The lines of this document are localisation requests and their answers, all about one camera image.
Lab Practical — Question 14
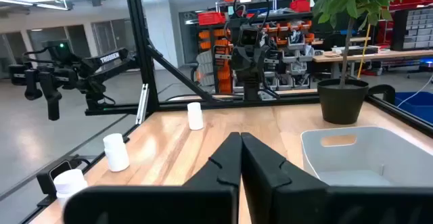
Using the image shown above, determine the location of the wooden workbench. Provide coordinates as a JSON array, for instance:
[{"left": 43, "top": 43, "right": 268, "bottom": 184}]
[{"left": 313, "top": 49, "right": 433, "bottom": 80}]

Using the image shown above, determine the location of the black leader arm handle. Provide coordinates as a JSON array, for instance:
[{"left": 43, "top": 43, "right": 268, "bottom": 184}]
[{"left": 8, "top": 64, "right": 64, "bottom": 122}]

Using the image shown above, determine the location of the black table-level camera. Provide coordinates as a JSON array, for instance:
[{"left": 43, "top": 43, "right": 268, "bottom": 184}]
[{"left": 36, "top": 158, "right": 84, "bottom": 207}]

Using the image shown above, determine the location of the red plastic bin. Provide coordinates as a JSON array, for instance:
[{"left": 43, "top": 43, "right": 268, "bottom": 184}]
[
  {"left": 289, "top": 0, "right": 311, "bottom": 14},
  {"left": 198, "top": 11, "right": 226, "bottom": 26}
]

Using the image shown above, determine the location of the blue plastic bin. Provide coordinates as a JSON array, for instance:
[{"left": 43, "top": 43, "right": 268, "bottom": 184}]
[{"left": 394, "top": 91, "right": 433, "bottom": 124}]

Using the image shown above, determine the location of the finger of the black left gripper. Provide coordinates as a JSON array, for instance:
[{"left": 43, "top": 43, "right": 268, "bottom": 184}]
[
  {"left": 250, "top": 57, "right": 262, "bottom": 82},
  {"left": 238, "top": 57, "right": 251, "bottom": 82}
]

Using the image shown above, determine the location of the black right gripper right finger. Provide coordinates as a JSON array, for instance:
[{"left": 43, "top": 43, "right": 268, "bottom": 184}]
[{"left": 241, "top": 132, "right": 433, "bottom": 224}]

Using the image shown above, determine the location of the light grey plastic basket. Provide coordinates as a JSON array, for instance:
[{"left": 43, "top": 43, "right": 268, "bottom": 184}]
[{"left": 300, "top": 125, "right": 433, "bottom": 188}]

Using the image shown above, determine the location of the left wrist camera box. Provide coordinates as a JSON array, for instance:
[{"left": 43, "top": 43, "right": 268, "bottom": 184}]
[{"left": 238, "top": 24, "right": 263, "bottom": 47}]

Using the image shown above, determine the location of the black looped cable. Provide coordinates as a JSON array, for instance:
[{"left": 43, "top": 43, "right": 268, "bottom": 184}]
[{"left": 232, "top": 0, "right": 271, "bottom": 27}]

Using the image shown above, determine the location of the shelving with orange bins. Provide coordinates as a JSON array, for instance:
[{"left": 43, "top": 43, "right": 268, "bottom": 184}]
[{"left": 196, "top": 10, "right": 315, "bottom": 95}]

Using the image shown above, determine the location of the silver metal bracket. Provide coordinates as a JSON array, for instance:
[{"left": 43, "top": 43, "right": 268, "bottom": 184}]
[{"left": 135, "top": 83, "right": 150, "bottom": 125}]

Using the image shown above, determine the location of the white pill bottle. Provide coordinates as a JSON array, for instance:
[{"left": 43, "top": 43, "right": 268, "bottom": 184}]
[
  {"left": 53, "top": 169, "right": 89, "bottom": 211},
  {"left": 187, "top": 102, "right": 204, "bottom": 131},
  {"left": 102, "top": 133, "right": 131, "bottom": 173}
]

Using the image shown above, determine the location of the yellow hose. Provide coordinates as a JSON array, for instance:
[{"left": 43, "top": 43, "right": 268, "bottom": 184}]
[{"left": 357, "top": 23, "right": 372, "bottom": 79}]

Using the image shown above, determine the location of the black plant pot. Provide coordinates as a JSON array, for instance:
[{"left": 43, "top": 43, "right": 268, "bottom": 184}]
[{"left": 317, "top": 78, "right": 369, "bottom": 126}]

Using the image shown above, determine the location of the white cable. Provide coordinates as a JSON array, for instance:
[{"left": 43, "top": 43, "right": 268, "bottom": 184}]
[{"left": 397, "top": 74, "right": 433, "bottom": 108}]

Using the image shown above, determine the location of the black curved bracket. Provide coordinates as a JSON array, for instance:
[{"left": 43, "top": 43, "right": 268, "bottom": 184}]
[{"left": 367, "top": 84, "right": 396, "bottom": 105}]

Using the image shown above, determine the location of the black aluminium table frame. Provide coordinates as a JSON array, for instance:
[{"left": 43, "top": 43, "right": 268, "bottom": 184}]
[{"left": 20, "top": 0, "right": 433, "bottom": 224}]

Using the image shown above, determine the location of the grey drawer cabinet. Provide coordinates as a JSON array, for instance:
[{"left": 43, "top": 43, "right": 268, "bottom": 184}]
[{"left": 402, "top": 8, "right": 433, "bottom": 51}]

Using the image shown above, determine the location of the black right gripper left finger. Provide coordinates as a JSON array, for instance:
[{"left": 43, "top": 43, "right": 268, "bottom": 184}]
[{"left": 64, "top": 132, "right": 243, "bottom": 224}]

